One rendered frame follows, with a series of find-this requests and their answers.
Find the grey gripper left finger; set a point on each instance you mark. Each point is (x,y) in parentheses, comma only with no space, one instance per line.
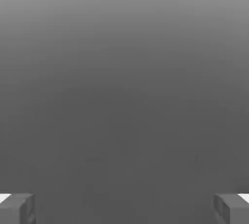
(13,209)

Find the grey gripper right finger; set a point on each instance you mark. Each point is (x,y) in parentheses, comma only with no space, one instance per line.
(234,209)

